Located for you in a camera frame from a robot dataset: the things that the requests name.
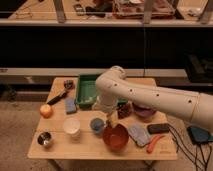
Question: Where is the blue sponge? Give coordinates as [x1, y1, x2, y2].
[65, 98, 77, 114]

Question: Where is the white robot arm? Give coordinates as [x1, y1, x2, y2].
[95, 66, 213, 132]

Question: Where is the purple bowl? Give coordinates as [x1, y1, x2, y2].
[132, 104, 156, 122]

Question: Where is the red bowl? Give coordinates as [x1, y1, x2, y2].
[103, 124, 129, 151]

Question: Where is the green plastic tray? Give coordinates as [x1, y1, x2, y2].
[75, 75, 98, 110]

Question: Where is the dark pine cone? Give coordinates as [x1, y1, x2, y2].
[117, 103, 131, 119]

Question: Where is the blue round cup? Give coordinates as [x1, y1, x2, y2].
[90, 118, 105, 135]

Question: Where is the white cup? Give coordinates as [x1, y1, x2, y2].
[63, 118, 80, 137]

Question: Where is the grey cloth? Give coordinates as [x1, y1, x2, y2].
[128, 124, 150, 147]

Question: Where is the wooden table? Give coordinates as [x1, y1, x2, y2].
[27, 77, 178, 161]

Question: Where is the orange fruit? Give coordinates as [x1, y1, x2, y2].
[39, 104, 53, 118]

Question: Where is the orange carrot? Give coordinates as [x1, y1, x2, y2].
[146, 134, 165, 154]

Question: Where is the small metal cup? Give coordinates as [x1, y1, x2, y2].
[37, 132, 53, 148]

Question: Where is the black power adapter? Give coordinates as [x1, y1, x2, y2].
[187, 126, 213, 145]

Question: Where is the black handled brush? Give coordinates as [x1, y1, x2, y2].
[47, 80, 74, 105]

